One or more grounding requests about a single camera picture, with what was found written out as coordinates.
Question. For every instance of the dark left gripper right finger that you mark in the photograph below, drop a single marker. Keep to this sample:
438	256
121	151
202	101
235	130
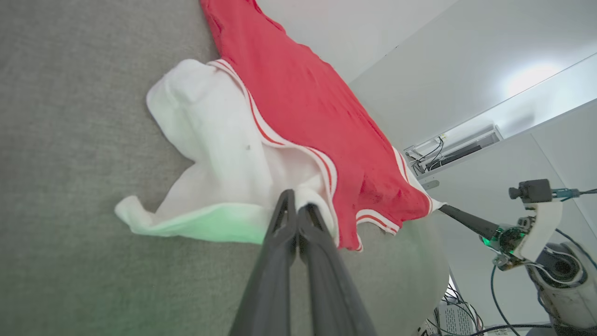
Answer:
326	289

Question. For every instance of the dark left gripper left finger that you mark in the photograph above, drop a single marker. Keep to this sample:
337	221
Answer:
275	280

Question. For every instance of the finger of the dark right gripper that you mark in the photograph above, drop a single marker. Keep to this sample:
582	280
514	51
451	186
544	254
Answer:
471	223

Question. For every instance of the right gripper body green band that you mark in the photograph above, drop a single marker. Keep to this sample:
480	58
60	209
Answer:
510	238

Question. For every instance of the red and white jersey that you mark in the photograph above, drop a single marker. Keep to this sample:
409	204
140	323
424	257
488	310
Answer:
303	107

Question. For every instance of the white vented electronics box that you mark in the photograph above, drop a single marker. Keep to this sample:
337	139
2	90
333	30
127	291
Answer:
454	319

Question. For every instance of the white right camera bracket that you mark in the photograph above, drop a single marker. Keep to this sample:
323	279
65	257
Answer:
543	228

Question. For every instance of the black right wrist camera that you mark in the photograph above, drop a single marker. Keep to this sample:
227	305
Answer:
534	190

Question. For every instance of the teal right camera connector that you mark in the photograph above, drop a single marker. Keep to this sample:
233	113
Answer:
565	192

